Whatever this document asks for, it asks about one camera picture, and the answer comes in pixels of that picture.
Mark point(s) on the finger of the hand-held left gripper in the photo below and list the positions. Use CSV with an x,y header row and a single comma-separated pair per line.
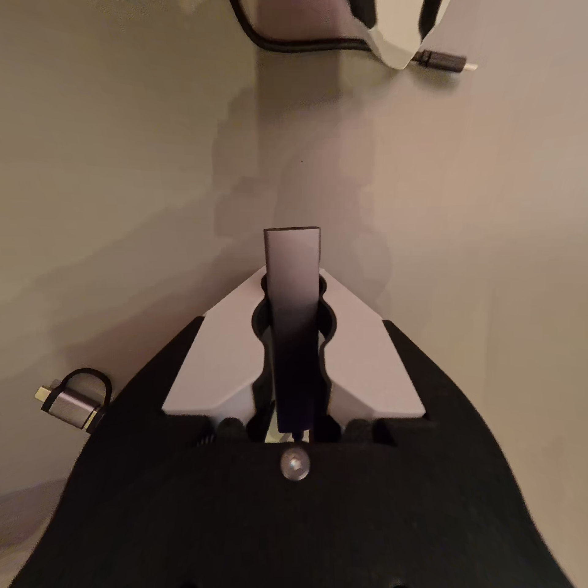
x,y
395,32
438,18

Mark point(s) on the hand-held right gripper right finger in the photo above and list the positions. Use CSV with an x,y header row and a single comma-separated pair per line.
x,y
372,372

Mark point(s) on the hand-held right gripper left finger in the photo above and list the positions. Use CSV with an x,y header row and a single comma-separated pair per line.
x,y
220,367

